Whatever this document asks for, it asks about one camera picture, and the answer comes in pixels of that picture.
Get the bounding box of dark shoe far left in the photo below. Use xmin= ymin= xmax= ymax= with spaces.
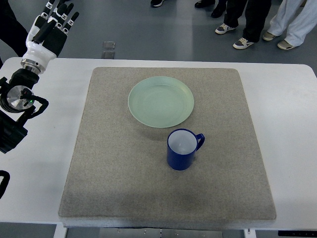
xmin=150 ymin=0 xmax=164 ymax=8

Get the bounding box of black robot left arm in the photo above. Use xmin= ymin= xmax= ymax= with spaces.
xmin=0 ymin=66 xmax=49 ymax=154

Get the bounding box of person in white trousers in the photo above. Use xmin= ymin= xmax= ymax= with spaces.
xmin=263 ymin=0 xmax=317 ymax=50

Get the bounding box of light green plate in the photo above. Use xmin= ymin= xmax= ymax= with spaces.
xmin=128 ymin=76 xmax=194 ymax=128

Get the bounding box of person in black trousers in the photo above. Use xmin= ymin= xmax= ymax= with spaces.
xmin=215 ymin=0 xmax=271 ymax=50

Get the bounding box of metal floor socket plate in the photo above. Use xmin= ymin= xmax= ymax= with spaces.
xmin=101 ymin=41 xmax=115 ymax=60

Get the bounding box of person in dark shoes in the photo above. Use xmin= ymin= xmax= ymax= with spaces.
xmin=194 ymin=0 xmax=227 ymax=19

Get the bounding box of blue mug white inside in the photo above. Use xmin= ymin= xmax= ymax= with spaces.
xmin=166 ymin=128 xmax=205 ymax=171

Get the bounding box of beige felt mat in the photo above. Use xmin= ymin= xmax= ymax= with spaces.
xmin=59 ymin=67 xmax=276 ymax=226

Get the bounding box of table frame under mat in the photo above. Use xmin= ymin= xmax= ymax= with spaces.
xmin=53 ymin=223 xmax=257 ymax=238

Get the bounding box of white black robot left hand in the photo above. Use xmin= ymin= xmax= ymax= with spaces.
xmin=21 ymin=0 xmax=79 ymax=74

